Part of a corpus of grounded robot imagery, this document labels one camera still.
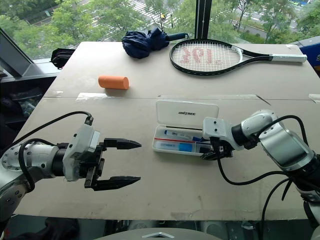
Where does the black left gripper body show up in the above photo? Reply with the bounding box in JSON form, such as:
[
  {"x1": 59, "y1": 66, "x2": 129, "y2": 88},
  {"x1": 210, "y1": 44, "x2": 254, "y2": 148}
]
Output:
[{"x1": 83, "y1": 141, "x2": 109, "y2": 189}]

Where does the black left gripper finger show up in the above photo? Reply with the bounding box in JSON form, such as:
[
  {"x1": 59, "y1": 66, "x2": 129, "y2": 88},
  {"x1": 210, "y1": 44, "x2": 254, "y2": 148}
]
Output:
[
  {"x1": 93, "y1": 175, "x2": 142, "y2": 192},
  {"x1": 103, "y1": 137, "x2": 143, "y2": 151}
]

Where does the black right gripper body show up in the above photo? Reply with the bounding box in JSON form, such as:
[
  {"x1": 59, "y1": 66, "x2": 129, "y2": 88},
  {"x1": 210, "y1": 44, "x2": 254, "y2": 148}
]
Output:
[{"x1": 209, "y1": 136, "x2": 235, "y2": 160}]

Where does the white marker with blue cap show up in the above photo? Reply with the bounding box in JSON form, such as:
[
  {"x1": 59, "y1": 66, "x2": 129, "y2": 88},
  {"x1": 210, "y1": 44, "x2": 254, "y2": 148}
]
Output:
[{"x1": 163, "y1": 129, "x2": 204, "y2": 142}]

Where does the white marker with blue band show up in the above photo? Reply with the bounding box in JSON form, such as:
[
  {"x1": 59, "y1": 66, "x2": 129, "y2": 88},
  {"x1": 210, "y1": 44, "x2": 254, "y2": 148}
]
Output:
[{"x1": 155, "y1": 140, "x2": 196, "y2": 152}]

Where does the thin red marker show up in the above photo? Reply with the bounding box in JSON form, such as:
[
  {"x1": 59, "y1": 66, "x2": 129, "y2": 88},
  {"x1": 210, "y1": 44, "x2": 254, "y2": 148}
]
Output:
[{"x1": 154, "y1": 137, "x2": 196, "y2": 144}]

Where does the white plastic pencil case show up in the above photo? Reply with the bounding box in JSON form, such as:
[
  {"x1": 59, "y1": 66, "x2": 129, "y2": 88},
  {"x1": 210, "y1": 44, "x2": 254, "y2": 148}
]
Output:
[{"x1": 151, "y1": 99, "x2": 220, "y2": 157}]

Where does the short clear tape strip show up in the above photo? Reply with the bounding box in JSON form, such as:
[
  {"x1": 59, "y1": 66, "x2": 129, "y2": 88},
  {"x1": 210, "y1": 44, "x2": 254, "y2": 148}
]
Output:
[{"x1": 76, "y1": 92, "x2": 108, "y2": 100}]

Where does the orange foam cylinder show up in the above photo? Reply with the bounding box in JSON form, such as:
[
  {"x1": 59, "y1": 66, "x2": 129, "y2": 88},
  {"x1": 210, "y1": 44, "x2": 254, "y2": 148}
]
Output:
[{"x1": 97, "y1": 74, "x2": 130, "y2": 91}]

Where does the navy blue folded umbrella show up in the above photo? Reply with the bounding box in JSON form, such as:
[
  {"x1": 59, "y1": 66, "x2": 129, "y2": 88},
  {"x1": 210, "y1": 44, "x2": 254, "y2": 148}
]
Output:
[{"x1": 121, "y1": 27, "x2": 190, "y2": 60}]

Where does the black folded bag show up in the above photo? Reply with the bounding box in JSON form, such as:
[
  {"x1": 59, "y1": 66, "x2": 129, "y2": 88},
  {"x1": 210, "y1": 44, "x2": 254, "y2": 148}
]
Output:
[{"x1": 50, "y1": 47, "x2": 76, "y2": 70}]

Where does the black and white tennis racket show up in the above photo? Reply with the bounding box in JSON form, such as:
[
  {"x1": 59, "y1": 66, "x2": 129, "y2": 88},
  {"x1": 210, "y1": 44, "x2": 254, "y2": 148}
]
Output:
[{"x1": 169, "y1": 38, "x2": 308, "y2": 76}]

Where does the blue box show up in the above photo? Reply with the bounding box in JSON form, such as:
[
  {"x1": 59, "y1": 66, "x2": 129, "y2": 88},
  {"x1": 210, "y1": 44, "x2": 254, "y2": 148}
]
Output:
[{"x1": 298, "y1": 36, "x2": 320, "y2": 72}]

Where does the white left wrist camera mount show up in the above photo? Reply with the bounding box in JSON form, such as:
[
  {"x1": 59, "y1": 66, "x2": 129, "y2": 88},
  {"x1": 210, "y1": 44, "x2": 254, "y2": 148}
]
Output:
[{"x1": 62, "y1": 123, "x2": 101, "y2": 183}]

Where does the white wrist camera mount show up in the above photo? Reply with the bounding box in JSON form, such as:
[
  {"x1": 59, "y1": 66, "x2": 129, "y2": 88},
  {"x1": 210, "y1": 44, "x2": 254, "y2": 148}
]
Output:
[
  {"x1": 202, "y1": 116, "x2": 245, "y2": 152},
  {"x1": 62, "y1": 123, "x2": 101, "y2": 183}
]

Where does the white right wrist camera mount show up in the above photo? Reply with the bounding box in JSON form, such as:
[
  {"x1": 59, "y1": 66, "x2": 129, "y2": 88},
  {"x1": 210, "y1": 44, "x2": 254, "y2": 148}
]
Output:
[{"x1": 202, "y1": 116, "x2": 245, "y2": 152}]

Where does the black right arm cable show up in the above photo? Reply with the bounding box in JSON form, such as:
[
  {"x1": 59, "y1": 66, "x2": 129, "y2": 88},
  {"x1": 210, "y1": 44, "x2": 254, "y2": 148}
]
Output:
[{"x1": 216, "y1": 114, "x2": 311, "y2": 222}]

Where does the black window frame post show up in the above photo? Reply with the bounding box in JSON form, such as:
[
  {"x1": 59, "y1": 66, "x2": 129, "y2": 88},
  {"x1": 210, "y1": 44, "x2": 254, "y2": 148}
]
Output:
[{"x1": 194, "y1": 0, "x2": 214, "y2": 41}]

